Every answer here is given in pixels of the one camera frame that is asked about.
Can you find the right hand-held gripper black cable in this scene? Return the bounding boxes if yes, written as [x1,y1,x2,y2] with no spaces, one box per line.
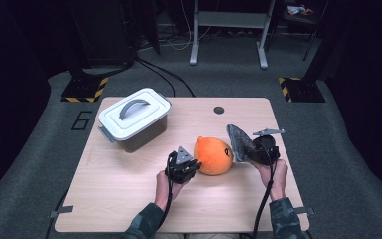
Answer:
[251,145,279,239]

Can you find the black yellow striped base plate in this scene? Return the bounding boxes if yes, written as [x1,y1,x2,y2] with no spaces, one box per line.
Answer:
[60,76,109,104]
[278,77,326,104]

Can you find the orange plush toy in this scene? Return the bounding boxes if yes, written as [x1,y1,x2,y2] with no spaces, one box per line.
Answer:
[193,135,235,176]

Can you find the person's right hand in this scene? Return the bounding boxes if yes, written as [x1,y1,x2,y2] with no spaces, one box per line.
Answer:
[254,159,288,202]

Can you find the left hand-held gripper black cable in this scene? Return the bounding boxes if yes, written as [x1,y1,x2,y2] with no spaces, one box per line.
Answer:
[158,152,177,230]

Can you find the person's left hand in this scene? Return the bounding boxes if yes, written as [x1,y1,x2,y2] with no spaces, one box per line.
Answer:
[155,170,187,212]

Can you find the grey tape piece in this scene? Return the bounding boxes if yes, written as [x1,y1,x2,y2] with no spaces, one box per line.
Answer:
[292,207,314,216]
[49,205,74,219]

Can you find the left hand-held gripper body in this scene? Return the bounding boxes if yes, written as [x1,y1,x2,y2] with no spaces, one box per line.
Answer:
[165,145,197,184]

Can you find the hand-held gripper black cable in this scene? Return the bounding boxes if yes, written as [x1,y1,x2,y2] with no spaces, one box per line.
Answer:
[158,152,177,230]
[251,145,279,239]

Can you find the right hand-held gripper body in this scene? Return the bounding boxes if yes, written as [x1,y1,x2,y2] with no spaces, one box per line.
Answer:
[250,128,286,166]

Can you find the white floor cables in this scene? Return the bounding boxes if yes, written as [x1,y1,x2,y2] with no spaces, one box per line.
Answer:
[138,0,213,52]

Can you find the white metal desk frame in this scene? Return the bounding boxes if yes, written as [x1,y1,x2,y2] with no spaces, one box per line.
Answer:
[189,0,277,70]

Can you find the black metal side table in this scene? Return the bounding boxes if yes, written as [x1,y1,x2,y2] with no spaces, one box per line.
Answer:
[267,0,329,63]

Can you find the grey fluffy cloth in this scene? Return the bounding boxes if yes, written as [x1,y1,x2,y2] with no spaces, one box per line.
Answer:
[226,123,257,164]

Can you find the small white orange object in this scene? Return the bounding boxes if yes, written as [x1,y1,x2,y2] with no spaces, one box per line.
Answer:
[286,4,314,17]

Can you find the clear bin with white lid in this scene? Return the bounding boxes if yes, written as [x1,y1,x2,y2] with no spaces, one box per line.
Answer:
[97,87,173,142]

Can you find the clear grey storage box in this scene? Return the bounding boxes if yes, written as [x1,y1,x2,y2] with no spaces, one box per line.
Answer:
[98,114,169,153]

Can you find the black equipment cabinet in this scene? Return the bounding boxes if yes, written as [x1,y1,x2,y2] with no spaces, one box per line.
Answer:
[69,0,137,68]

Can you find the black floor cable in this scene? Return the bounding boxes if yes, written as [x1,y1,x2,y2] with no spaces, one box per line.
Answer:
[138,58,197,98]
[137,59,177,98]

